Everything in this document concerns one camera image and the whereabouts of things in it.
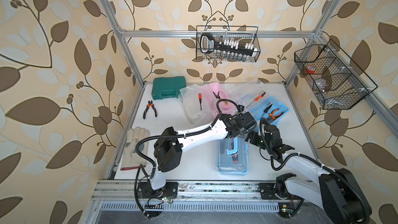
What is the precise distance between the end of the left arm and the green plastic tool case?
0.54m

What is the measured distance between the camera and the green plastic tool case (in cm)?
111

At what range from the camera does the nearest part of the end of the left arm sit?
55cm

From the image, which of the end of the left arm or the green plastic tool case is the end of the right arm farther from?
the green plastic tool case
